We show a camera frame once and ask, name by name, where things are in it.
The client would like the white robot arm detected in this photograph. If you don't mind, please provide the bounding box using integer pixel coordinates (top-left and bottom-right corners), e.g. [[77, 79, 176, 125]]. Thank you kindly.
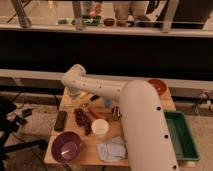
[[61, 64, 179, 171]]

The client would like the red bowl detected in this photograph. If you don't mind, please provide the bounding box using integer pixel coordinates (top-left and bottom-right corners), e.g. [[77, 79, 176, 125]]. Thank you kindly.
[[149, 79, 167, 95]]

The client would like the purple bowl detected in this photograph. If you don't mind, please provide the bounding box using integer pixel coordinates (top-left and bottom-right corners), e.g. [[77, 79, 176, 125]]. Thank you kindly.
[[51, 131, 82, 163]]

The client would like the striped round can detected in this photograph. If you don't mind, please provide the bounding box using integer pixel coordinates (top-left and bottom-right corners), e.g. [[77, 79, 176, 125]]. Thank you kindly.
[[111, 106, 122, 120]]

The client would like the orange carrot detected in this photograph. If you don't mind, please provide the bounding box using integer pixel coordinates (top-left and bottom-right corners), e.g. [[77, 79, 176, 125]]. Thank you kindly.
[[88, 108, 108, 120]]

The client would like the brown grape bunch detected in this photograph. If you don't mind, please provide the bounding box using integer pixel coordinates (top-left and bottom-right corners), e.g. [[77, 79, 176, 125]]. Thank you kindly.
[[74, 108, 92, 136]]

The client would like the white cup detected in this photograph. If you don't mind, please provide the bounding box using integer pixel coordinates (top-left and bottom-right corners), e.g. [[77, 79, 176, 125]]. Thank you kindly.
[[91, 119, 109, 137]]

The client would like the wooden table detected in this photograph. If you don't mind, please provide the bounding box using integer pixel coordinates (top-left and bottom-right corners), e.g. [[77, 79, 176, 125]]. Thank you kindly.
[[43, 79, 196, 168]]

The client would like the black remote control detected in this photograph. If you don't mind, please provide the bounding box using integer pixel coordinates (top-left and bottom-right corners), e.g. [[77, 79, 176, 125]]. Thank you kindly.
[[54, 111, 67, 132]]

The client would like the grey-blue cloth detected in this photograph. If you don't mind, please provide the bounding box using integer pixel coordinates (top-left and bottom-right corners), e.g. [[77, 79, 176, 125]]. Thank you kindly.
[[97, 136, 127, 162]]

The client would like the green plastic tray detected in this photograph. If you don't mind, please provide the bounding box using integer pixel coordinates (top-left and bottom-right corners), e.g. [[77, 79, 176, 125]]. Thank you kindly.
[[164, 111, 200, 161]]

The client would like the black tripod stand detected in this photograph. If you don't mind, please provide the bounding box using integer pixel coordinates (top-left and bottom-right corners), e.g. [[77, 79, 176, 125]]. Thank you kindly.
[[0, 96, 47, 171]]

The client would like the black handled knife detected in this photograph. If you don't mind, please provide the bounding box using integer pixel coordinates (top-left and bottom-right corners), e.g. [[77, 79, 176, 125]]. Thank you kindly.
[[90, 95, 100, 102]]

